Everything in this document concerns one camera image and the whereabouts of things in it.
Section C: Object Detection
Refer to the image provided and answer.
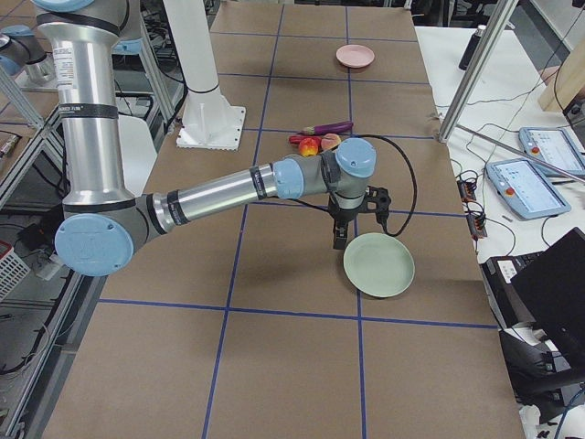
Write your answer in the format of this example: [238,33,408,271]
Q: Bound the far blue teach pendant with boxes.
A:
[518,127,584,177]

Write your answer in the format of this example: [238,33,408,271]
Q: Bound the near blue teach pendant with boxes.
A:
[485,159,571,220]

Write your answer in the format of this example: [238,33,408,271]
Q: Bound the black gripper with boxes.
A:
[329,186,391,250]

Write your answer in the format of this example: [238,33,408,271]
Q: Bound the black laptop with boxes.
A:
[481,227,584,367]

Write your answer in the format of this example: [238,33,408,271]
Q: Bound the pink plate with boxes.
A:
[335,44,376,69]

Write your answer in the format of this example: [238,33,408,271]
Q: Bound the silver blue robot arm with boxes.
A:
[36,1,390,277]
[1,25,56,85]

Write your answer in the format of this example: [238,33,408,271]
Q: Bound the yellow pink peach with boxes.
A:
[320,133,342,151]

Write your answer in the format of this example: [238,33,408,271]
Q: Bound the white basket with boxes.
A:
[0,241,30,300]

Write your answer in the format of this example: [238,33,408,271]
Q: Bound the red pomegranate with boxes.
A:
[298,137,320,157]

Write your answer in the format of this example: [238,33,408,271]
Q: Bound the green plate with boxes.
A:
[343,232,415,298]

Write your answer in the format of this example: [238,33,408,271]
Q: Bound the aluminium frame post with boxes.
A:
[438,0,519,144]

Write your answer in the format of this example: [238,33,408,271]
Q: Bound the purple eggplant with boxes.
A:
[301,121,354,135]

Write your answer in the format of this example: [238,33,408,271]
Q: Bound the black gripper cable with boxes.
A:
[351,134,418,238]

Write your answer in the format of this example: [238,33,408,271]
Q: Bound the blue teach pendant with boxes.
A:
[518,127,584,177]
[485,159,571,220]

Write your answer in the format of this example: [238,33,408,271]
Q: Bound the red chili pepper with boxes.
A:
[288,134,321,145]

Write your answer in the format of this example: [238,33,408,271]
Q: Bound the black water bottle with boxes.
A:
[458,25,486,70]

